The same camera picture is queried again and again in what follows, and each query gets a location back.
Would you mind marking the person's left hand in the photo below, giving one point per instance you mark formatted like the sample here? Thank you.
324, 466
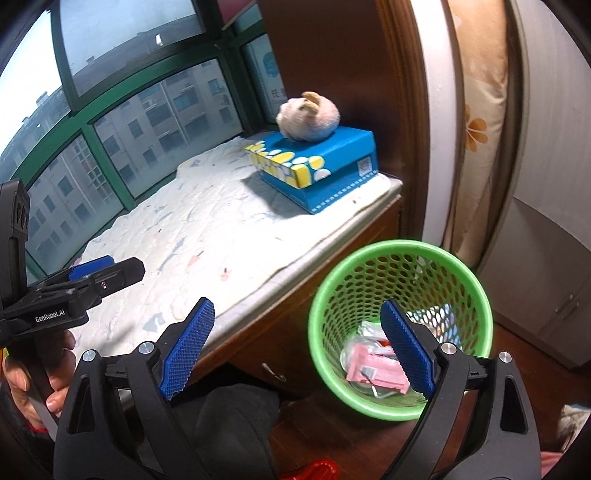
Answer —
62, 364

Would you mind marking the green plastic mesh basket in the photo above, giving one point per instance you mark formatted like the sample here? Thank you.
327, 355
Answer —
351, 286

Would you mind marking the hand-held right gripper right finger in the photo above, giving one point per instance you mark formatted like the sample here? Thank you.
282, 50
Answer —
408, 350

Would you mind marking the pink snack wrapper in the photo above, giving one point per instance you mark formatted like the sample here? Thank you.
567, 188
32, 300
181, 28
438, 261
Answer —
374, 369

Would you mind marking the pink cloth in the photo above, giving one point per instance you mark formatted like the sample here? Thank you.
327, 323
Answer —
549, 464

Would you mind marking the white wardrobe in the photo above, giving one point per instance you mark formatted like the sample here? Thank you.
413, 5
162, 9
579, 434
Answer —
554, 230

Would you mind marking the white crumpled cloth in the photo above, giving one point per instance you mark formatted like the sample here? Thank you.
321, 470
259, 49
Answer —
572, 420

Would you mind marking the grey apartment building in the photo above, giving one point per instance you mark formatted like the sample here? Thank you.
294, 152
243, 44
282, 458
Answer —
175, 106

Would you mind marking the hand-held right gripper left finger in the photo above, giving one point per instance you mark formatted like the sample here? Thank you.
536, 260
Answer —
187, 350

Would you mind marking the beige plush toy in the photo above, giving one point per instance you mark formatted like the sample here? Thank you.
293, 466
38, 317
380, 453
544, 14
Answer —
304, 120

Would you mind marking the beige floral curtain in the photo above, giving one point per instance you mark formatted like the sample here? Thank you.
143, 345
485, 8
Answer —
480, 69

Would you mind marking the white window sign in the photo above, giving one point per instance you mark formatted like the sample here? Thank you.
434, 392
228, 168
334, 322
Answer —
265, 69

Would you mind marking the blue dotted cardboard box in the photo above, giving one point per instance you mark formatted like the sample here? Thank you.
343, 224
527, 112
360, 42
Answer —
341, 152

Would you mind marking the dark wooden frame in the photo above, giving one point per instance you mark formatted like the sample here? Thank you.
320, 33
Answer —
346, 55

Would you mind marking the dark grey cloth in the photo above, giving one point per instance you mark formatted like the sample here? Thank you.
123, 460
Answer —
231, 424

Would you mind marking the brown wooden window seat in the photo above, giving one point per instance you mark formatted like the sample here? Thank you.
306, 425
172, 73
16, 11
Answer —
286, 332

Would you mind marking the red plastic object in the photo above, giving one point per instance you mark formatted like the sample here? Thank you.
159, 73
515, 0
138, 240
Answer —
314, 470

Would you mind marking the green window frame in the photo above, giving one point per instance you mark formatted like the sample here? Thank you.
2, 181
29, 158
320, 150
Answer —
108, 170

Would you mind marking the white quilted mat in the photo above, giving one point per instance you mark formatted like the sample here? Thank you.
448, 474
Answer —
194, 230

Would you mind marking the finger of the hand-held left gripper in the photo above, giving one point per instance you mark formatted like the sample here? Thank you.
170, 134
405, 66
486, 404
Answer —
92, 266
115, 274

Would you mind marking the clear plastic wrapper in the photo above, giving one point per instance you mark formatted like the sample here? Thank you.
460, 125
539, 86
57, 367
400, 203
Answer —
369, 330

